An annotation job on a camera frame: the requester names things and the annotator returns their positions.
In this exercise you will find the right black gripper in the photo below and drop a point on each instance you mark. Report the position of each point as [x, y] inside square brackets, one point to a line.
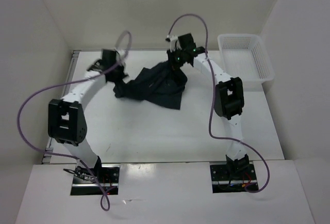
[171, 60]

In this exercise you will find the dark navy shorts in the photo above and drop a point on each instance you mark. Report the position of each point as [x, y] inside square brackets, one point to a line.
[160, 85]

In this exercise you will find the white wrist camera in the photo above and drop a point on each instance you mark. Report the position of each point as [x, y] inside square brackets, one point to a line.
[121, 56]
[173, 42]

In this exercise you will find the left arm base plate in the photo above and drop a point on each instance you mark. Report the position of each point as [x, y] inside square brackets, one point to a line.
[84, 184]

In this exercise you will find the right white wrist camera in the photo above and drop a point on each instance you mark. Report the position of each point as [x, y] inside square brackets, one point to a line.
[173, 42]

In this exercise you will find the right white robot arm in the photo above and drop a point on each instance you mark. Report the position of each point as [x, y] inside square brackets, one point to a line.
[227, 96]

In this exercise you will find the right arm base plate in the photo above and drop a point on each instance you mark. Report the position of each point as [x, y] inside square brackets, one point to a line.
[223, 182]

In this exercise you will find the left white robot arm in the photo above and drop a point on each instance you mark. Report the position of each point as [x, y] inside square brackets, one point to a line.
[66, 116]

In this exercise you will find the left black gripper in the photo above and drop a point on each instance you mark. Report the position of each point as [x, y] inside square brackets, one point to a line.
[120, 78]

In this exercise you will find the white plastic mesh basket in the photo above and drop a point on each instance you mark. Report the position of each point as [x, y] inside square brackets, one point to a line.
[245, 56]

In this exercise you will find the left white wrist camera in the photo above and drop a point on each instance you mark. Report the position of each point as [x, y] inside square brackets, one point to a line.
[121, 56]

